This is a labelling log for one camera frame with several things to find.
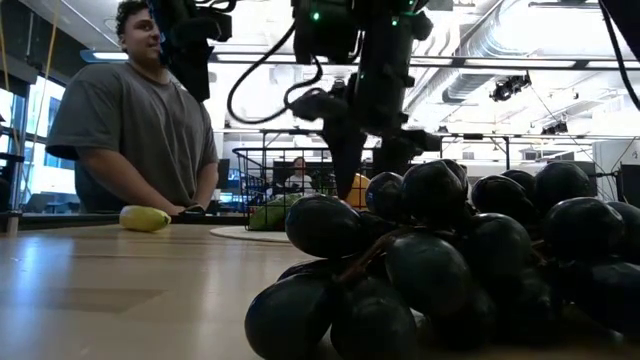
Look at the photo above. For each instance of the person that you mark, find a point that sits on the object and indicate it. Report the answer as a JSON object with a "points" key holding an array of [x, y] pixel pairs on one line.
{"points": [[299, 175], [140, 135]]}

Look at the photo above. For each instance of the large yellow orange fruit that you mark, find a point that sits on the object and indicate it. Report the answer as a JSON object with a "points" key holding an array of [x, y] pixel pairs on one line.
{"points": [[359, 192]]}

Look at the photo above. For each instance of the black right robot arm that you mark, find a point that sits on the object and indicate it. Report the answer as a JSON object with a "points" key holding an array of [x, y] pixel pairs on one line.
{"points": [[325, 30]]}

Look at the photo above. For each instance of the yellow banana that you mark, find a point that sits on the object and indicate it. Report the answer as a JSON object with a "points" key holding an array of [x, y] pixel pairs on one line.
{"points": [[144, 218]]}

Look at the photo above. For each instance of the green cucumber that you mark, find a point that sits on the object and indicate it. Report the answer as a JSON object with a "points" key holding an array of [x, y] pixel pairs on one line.
{"points": [[272, 212]]}

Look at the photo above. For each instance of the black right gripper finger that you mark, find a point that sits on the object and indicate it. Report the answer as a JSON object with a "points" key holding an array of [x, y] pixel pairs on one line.
{"points": [[346, 165], [395, 160]]}

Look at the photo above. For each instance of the dark purple grape bunch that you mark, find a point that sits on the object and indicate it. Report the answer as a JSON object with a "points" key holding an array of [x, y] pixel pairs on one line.
{"points": [[430, 270]]}

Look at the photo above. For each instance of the black ceiling spotlight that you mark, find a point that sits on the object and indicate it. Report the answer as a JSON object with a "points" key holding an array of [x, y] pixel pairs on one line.
{"points": [[555, 128], [510, 87]]}

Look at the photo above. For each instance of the white round woven placemat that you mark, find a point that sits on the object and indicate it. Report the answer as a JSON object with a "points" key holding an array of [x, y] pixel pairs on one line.
{"points": [[240, 233]]}

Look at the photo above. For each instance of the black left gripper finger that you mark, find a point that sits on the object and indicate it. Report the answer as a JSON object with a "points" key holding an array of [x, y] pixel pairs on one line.
{"points": [[192, 75]]}

